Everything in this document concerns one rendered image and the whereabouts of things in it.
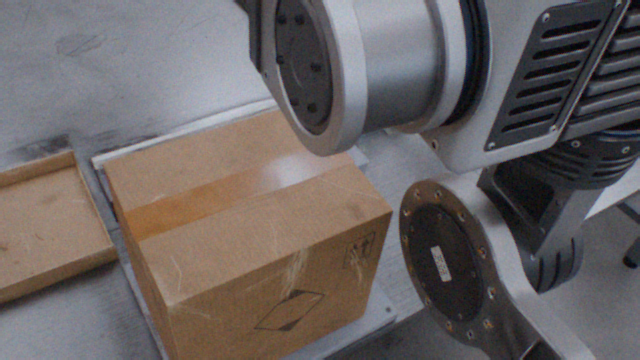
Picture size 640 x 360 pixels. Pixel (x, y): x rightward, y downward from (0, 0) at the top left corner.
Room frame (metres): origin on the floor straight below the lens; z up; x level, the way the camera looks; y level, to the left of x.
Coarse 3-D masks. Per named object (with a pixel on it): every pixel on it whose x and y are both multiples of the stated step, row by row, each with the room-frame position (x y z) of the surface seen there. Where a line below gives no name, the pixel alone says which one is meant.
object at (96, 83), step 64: (0, 0) 1.29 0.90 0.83; (64, 0) 1.33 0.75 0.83; (128, 0) 1.37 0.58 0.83; (192, 0) 1.41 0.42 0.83; (0, 64) 1.02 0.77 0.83; (64, 64) 1.05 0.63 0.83; (128, 64) 1.08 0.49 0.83; (192, 64) 1.11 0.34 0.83; (0, 128) 0.81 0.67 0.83; (64, 128) 0.84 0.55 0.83; (128, 128) 0.86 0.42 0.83; (384, 192) 0.76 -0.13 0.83; (128, 256) 0.54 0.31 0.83; (384, 256) 0.61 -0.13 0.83; (0, 320) 0.39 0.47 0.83; (64, 320) 0.41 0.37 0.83; (128, 320) 0.42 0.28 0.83
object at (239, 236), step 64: (256, 128) 0.59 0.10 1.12; (128, 192) 0.44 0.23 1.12; (192, 192) 0.45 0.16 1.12; (256, 192) 0.47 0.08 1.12; (320, 192) 0.48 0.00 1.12; (192, 256) 0.36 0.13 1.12; (256, 256) 0.37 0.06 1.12; (320, 256) 0.40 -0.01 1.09; (192, 320) 0.31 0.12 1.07; (256, 320) 0.35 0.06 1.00; (320, 320) 0.41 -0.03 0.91
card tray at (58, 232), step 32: (64, 160) 0.73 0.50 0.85; (0, 192) 0.64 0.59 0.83; (32, 192) 0.65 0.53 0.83; (64, 192) 0.66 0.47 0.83; (0, 224) 0.57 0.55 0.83; (32, 224) 0.58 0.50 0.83; (64, 224) 0.59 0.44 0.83; (96, 224) 0.60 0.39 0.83; (0, 256) 0.51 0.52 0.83; (32, 256) 0.51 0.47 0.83; (64, 256) 0.52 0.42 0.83; (96, 256) 0.51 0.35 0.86; (0, 288) 0.43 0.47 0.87; (32, 288) 0.45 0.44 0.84
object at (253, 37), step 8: (248, 0) 0.37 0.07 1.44; (256, 0) 0.34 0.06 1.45; (248, 8) 0.37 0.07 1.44; (256, 8) 0.35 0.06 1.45; (256, 16) 0.34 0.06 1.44; (256, 24) 0.34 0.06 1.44; (256, 32) 0.34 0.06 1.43; (256, 40) 0.34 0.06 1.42; (256, 48) 0.34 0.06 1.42; (256, 56) 0.34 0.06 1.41; (256, 64) 0.34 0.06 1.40
